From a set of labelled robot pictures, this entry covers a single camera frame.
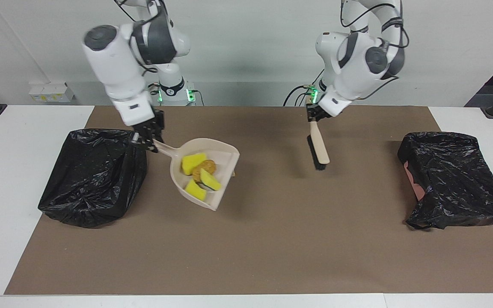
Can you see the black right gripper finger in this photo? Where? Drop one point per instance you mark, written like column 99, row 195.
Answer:
column 159, row 134
column 144, row 141

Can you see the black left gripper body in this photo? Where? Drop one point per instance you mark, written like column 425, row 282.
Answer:
column 317, row 111

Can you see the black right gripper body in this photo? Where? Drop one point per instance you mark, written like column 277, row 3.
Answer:
column 150, row 126

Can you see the beige hand brush black bristles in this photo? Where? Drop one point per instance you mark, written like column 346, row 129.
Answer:
column 320, row 145

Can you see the large yellow sponge piece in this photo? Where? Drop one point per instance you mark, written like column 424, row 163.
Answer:
column 191, row 163

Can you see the brown cork-like nugget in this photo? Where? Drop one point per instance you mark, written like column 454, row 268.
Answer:
column 208, row 166

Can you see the small yellow sponge piece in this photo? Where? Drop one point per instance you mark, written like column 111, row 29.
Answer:
column 195, row 190

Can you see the green and yellow sponge piece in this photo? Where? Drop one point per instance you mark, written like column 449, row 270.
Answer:
column 210, row 180

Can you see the beige plastic dustpan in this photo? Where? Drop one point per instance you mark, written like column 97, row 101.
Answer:
column 225, row 158

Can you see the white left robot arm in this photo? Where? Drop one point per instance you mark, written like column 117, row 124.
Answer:
column 357, row 64

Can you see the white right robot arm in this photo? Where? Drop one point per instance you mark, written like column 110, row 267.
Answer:
column 114, row 64

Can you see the pink bin with black bag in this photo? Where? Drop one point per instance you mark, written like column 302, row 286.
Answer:
column 456, row 179

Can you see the white box on table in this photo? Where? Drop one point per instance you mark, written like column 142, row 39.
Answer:
column 49, row 94

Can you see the brown table mat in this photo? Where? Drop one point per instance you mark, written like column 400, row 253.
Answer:
column 246, row 256

